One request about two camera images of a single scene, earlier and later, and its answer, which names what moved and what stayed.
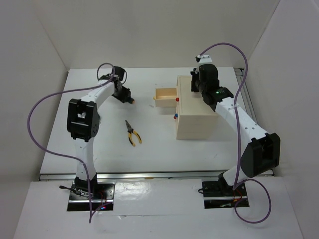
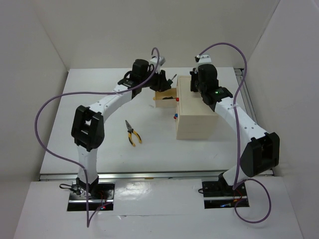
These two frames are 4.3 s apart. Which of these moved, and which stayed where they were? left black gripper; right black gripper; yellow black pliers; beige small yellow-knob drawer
Moved: left black gripper
Stayed: yellow black pliers; right black gripper; beige small yellow-knob drawer
